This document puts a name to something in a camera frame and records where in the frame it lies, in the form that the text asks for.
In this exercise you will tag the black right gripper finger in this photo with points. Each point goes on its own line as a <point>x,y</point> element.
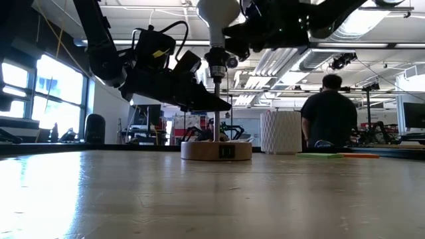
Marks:
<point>242,33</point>
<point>244,51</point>

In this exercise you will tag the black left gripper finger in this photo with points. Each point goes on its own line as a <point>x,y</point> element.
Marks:
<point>206,101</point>

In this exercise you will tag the white lightbulb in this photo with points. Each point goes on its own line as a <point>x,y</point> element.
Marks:
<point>217,16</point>

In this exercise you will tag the wooden-base lamp stand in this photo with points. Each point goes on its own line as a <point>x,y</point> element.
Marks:
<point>199,151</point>

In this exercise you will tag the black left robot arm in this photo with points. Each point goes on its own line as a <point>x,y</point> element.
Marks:
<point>99,49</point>

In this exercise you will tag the black background robot arm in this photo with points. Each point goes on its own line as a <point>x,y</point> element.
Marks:
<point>378,127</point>
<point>235,129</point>

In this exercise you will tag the blue storage box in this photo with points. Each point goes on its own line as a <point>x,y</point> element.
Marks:
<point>199,113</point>

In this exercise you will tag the black computer monitor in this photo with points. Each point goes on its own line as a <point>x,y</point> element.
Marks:
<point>415,115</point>
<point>147,114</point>

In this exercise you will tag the yellow tape tag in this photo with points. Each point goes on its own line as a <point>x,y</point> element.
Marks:
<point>161,53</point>

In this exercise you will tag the black cylindrical bin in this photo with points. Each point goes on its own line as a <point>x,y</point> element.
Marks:
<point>95,129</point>

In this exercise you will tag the white lattice pen cup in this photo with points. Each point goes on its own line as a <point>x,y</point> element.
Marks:
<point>280,132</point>

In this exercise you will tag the large window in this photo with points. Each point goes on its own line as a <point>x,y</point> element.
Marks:
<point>56,86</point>

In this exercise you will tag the person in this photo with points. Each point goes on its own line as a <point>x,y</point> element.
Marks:
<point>328,113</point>

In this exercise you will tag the dark desk telephone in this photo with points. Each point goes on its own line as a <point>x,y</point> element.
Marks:
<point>68,136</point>

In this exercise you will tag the green sticky note pad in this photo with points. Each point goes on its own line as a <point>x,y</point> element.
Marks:
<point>318,155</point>

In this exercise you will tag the orange sticky note pad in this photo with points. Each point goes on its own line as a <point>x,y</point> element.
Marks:
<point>362,155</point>

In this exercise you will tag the silver ventilation duct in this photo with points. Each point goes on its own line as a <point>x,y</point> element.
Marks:
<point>272,63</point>

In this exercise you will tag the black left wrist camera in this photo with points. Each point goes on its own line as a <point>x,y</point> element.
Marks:
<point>187,63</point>

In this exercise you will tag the black ceiling-mounted camera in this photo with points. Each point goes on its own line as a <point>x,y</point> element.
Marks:
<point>342,60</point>

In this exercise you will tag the black aluminium table frame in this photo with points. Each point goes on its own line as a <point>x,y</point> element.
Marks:
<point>99,147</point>

